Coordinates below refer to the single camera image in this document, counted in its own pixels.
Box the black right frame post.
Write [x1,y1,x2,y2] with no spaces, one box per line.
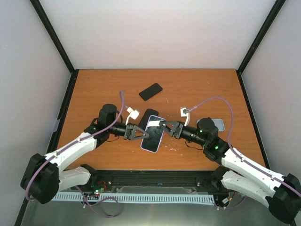
[237,0,287,73]

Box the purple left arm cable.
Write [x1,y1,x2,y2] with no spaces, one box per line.
[25,90,125,201]

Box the blue phone black screen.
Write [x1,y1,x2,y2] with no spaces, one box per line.
[142,116,165,152]

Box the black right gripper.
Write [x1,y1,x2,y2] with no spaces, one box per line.
[159,121,207,146]

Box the light blue cable duct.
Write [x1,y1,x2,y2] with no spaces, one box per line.
[52,192,214,205]

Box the purple phone black screen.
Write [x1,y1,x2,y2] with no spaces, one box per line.
[138,108,159,130]

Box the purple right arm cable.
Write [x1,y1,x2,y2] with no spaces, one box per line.
[188,96,301,197]

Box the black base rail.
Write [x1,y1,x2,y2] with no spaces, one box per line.
[70,169,236,194]

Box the black frame post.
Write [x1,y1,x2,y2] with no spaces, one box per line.
[237,0,287,73]
[30,0,76,75]

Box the lavender phone case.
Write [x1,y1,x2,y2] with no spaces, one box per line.
[140,115,166,153]

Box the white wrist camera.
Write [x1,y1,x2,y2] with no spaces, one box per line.
[126,107,140,125]
[180,107,190,126]

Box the black left frame post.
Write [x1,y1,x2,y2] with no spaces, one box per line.
[30,0,76,75]

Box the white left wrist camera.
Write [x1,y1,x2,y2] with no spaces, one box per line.
[126,107,140,125]

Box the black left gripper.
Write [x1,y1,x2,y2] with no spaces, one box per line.
[108,121,150,140]

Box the light blue phone case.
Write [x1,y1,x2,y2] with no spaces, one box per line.
[196,118,225,132]

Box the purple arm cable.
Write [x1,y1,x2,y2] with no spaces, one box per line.
[25,90,125,201]
[188,96,301,197]

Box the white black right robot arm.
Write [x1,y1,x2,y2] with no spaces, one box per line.
[172,118,301,224]

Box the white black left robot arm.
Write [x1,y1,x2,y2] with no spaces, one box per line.
[20,104,163,204]

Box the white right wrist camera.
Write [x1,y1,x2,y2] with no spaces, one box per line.
[180,107,190,126]

